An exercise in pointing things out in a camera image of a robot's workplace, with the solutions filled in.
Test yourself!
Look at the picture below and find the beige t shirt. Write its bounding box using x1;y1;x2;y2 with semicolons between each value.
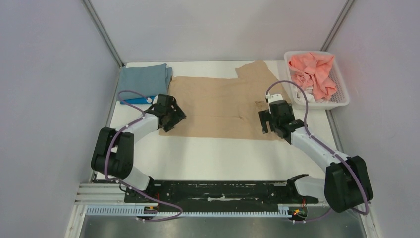
159;61;279;140

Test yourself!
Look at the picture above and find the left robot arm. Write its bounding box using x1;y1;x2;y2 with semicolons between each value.
91;94;186;202

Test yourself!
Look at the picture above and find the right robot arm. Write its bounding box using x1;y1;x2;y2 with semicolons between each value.
258;100;374;215

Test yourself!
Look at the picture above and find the white t shirt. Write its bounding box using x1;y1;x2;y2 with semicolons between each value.
291;85;330;104

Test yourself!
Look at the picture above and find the bright blue folded t shirt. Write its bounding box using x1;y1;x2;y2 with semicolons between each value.
120;96;155;105

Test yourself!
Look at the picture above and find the grey-blue folded t shirt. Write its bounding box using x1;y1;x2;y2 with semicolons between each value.
117;64;172;100

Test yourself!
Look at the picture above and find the pink t shirt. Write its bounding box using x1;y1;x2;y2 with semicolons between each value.
288;52;337;101

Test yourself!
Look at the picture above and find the white plastic basket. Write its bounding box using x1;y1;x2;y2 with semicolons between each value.
284;51;350;110

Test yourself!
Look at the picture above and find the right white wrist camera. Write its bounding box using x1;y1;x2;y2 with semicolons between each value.
265;93;284;104

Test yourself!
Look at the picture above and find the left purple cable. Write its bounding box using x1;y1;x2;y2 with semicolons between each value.
104;90;183;223

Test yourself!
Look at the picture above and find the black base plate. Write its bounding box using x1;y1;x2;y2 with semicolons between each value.
145;180;319;212

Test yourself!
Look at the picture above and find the right corner aluminium post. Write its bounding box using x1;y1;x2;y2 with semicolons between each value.
320;0;356;52

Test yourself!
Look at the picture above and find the corner aluminium post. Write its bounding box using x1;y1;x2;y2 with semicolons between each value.
81;0;125;67
320;0;356;52

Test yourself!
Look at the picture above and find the white cable duct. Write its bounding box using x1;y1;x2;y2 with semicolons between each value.
86;205;296;218

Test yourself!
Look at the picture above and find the left corner aluminium post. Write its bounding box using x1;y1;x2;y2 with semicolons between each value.
81;0;125;67

